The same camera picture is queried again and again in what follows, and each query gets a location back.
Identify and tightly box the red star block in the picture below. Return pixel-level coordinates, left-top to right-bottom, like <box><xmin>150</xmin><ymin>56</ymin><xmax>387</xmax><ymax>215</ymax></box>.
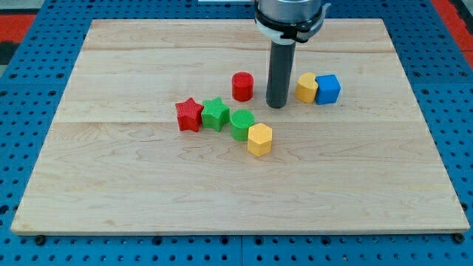
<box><xmin>175</xmin><ymin>98</ymin><xmax>204</xmax><ymax>132</ymax></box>

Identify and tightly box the wooden board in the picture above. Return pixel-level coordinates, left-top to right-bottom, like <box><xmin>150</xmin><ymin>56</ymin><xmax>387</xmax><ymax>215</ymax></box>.
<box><xmin>11</xmin><ymin>18</ymin><xmax>470</xmax><ymax>236</ymax></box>

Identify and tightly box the green cylinder block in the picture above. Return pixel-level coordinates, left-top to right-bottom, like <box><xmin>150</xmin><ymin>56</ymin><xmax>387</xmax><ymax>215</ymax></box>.
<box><xmin>230</xmin><ymin>109</ymin><xmax>254</xmax><ymax>141</ymax></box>

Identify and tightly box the red cylinder block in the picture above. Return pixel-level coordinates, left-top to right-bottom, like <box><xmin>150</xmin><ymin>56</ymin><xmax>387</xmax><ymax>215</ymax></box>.
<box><xmin>231</xmin><ymin>72</ymin><xmax>254</xmax><ymax>102</ymax></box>

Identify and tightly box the yellow hexagon block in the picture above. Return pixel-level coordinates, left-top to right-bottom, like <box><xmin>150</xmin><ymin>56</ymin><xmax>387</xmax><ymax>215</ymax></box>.
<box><xmin>247</xmin><ymin>123</ymin><xmax>273</xmax><ymax>157</ymax></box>

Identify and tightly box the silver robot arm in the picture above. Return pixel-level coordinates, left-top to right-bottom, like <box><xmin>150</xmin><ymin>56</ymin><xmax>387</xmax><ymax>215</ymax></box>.
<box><xmin>254</xmin><ymin>0</ymin><xmax>331</xmax><ymax>109</ymax></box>

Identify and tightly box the yellow heart block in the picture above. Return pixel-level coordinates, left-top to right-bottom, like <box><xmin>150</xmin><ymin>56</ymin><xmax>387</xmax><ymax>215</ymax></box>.
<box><xmin>295</xmin><ymin>72</ymin><xmax>319</xmax><ymax>103</ymax></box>

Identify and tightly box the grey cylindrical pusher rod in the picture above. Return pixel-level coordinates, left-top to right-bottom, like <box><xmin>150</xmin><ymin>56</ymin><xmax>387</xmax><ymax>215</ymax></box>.
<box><xmin>266</xmin><ymin>42</ymin><xmax>296</xmax><ymax>109</ymax></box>

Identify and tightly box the green star block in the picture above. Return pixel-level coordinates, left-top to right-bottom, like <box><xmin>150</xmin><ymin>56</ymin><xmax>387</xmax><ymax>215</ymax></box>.
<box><xmin>201</xmin><ymin>97</ymin><xmax>230</xmax><ymax>132</ymax></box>

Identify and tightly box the blue cube block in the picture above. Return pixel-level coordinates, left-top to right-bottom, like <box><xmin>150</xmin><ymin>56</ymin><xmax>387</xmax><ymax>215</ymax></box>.
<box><xmin>316</xmin><ymin>74</ymin><xmax>341</xmax><ymax>105</ymax></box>

